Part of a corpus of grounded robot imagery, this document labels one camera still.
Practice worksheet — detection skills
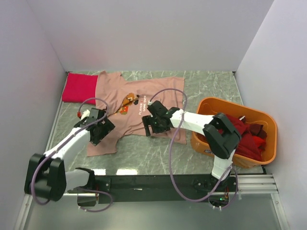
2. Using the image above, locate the pink t shirt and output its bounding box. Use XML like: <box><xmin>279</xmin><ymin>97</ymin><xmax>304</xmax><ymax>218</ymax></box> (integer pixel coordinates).
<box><xmin>87</xmin><ymin>71</ymin><xmax>184</xmax><ymax>157</ymax></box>

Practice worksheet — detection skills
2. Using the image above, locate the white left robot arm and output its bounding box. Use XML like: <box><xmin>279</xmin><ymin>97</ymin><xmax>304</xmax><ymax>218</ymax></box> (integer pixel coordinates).
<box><xmin>24</xmin><ymin>108</ymin><xmax>115</xmax><ymax>202</ymax></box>

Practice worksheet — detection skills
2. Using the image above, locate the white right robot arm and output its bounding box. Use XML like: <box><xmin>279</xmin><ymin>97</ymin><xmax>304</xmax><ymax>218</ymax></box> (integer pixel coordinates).
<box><xmin>142</xmin><ymin>101</ymin><xmax>242</xmax><ymax>191</ymax></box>

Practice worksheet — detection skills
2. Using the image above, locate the folded magenta t shirt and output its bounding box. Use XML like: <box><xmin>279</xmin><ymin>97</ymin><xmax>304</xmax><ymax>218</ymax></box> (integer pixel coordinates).
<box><xmin>62</xmin><ymin>72</ymin><xmax>98</xmax><ymax>103</ymax></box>

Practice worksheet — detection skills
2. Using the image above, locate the orange plastic bin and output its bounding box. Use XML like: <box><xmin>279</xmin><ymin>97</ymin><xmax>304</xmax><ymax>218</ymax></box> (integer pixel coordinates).
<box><xmin>196</xmin><ymin>97</ymin><xmax>277</xmax><ymax>169</ymax></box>

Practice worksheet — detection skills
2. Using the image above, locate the black base beam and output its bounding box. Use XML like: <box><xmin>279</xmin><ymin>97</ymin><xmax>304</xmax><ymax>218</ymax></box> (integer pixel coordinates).
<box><xmin>76</xmin><ymin>173</ymin><xmax>238</xmax><ymax>206</ymax></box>

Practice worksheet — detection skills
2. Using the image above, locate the dark red t shirt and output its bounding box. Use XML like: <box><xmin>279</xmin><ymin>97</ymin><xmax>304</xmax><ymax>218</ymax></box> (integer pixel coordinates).
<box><xmin>196</xmin><ymin>114</ymin><xmax>267</xmax><ymax>161</ymax></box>

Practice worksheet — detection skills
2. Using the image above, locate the bright red t shirt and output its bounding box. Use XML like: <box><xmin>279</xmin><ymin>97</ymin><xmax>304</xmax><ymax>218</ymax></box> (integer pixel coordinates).
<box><xmin>252</xmin><ymin>136</ymin><xmax>266</xmax><ymax>151</ymax></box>

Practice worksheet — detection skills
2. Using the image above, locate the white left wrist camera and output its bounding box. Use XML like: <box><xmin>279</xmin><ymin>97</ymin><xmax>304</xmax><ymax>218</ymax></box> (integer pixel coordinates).
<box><xmin>77</xmin><ymin>109</ymin><xmax>90</xmax><ymax>120</ymax></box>

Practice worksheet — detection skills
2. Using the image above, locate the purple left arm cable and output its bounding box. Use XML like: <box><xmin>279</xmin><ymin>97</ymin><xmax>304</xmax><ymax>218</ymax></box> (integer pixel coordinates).
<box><xmin>30</xmin><ymin>97</ymin><xmax>114</xmax><ymax>213</ymax></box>

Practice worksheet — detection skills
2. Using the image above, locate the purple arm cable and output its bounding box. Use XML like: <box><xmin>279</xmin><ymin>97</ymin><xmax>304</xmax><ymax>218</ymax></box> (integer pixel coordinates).
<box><xmin>30</xmin><ymin>97</ymin><xmax>114</xmax><ymax>213</ymax></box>
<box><xmin>150</xmin><ymin>88</ymin><xmax>240</xmax><ymax>209</ymax></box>

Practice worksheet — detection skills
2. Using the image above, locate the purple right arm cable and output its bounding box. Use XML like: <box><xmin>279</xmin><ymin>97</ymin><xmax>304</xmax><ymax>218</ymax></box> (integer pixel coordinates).
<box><xmin>150</xmin><ymin>88</ymin><xmax>240</xmax><ymax>209</ymax></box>

